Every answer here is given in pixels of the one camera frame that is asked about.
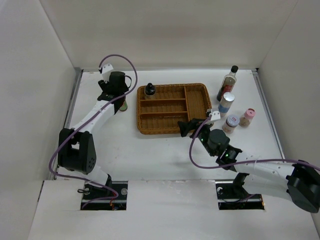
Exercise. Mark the silver-lid jar blue label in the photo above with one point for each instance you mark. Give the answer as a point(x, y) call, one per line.
point(225, 103)

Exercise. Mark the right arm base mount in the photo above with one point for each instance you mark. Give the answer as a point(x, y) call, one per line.
point(232, 198)

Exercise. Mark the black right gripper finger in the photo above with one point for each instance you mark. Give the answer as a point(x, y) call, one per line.
point(186, 129)
point(184, 124)

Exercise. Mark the tall soy sauce bottle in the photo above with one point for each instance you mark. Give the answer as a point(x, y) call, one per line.
point(228, 82)

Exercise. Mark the red sauce bottle green label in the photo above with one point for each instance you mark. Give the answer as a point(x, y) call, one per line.
point(124, 106)

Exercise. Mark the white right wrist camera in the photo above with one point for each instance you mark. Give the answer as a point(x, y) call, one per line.
point(213, 115)

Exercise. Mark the white-lid spice jar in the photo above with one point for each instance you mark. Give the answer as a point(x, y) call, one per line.
point(231, 122)

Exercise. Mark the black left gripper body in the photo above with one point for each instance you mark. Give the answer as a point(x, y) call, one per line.
point(104, 85)

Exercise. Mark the pink-lid spice jar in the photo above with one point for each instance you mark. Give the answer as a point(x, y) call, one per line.
point(247, 117)

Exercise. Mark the brown wicker divided tray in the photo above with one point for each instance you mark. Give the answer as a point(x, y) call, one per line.
point(172, 103)

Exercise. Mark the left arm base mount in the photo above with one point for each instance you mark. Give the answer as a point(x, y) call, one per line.
point(97, 199)

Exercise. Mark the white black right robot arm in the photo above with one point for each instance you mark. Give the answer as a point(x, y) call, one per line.
point(294, 180)

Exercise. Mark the small black-capped glass jar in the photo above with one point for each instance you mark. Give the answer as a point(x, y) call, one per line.
point(149, 91)

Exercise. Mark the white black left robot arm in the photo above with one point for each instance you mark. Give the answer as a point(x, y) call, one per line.
point(78, 154)

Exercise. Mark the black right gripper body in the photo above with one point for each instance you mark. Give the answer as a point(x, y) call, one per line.
point(203, 131)

